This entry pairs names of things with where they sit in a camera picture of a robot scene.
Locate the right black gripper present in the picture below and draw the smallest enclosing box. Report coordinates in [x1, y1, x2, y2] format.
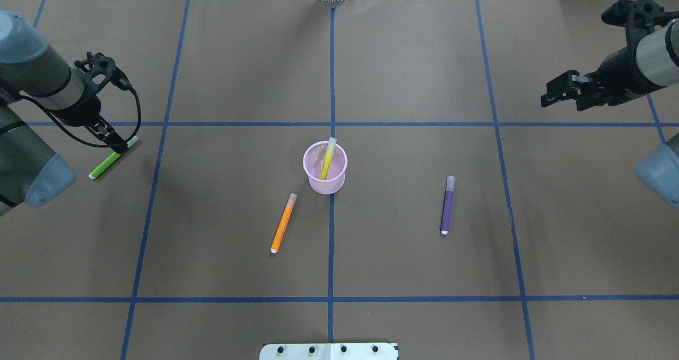
[541, 47, 663, 111]

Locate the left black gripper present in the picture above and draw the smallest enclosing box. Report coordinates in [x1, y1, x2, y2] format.
[56, 67, 129, 155]

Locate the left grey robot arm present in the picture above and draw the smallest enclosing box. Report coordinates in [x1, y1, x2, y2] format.
[1, 10, 138, 214]

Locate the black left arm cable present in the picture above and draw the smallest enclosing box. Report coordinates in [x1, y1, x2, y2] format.
[19, 79, 142, 148]

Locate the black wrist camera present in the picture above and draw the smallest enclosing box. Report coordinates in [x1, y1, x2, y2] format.
[601, 0, 678, 46]
[73, 51, 133, 93]

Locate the purple marker pen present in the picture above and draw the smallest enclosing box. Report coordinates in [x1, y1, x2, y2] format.
[440, 175, 455, 236]

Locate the brown paper table cover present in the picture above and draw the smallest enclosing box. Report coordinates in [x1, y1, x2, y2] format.
[2, 0, 677, 359]

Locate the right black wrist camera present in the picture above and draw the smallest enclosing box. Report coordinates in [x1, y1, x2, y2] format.
[601, 0, 678, 46]

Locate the yellow marker pen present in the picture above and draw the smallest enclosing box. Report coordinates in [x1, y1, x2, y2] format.
[319, 137, 337, 180]

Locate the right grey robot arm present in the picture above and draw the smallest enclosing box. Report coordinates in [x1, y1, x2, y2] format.
[540, 21, 678, 209]

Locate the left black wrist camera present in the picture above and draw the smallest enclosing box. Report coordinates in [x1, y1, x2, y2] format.
[73, 51, 133, 93]

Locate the green marker pen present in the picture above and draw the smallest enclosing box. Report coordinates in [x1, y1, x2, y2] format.
[88, 135, 139, 180]

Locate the pink mesh pen holder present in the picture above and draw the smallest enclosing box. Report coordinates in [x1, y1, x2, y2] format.
[302, 138, 349, 195]

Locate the orange marker pen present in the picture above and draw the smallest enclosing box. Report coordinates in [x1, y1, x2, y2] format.
[269, 193, 298, 254]

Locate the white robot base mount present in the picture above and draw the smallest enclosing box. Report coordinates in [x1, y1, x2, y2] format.
[259, 343, 399, 359]

